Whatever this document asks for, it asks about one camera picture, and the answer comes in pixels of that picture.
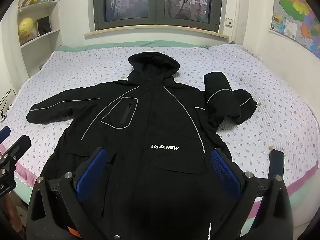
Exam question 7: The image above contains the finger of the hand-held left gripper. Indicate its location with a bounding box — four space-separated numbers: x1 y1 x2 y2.
0 134 32 179
0 126 11 144

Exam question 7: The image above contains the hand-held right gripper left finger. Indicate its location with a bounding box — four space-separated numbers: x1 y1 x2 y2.
26 147 108 240

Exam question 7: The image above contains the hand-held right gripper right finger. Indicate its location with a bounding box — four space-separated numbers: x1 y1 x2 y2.
211 148 293 240

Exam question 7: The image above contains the black hooded jacket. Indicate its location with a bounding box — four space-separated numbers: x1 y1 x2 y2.
26 51 258 240

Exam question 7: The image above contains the white paper bag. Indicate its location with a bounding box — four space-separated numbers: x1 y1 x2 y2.
0 89 17 123

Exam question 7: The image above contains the floral quilted bed cover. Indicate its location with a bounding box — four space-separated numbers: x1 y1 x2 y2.
0 44 320 205

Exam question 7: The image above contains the white bookshelf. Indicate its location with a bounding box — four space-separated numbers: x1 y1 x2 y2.
16 0 62 78

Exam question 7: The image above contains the black box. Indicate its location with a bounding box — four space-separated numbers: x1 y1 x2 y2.
37 15 52 36

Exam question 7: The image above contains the beige windowsill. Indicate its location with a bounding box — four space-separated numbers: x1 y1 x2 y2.
84 25 229 40

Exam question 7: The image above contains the dark framed window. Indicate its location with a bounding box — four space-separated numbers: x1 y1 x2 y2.
94 0 223 32

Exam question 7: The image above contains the colourful wall map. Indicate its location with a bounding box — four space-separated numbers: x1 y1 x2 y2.
269 0 320 60

